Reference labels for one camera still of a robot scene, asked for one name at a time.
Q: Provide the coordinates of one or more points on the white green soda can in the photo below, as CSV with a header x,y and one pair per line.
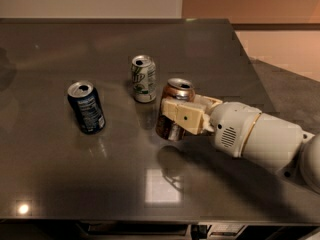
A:
x,y
143,75

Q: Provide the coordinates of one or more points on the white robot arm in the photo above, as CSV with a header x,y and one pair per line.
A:
x,y
282,147

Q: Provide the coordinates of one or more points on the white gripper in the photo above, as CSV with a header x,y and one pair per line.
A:
x,y
233,125

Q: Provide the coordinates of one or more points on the dark shelf under table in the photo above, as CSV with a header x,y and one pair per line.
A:
x,y
76,230

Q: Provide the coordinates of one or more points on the dark blue soda can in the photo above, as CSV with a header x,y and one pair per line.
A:
x,y
84,100

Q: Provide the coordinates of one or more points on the orange soda can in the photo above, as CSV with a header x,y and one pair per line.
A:
x,y
178,89

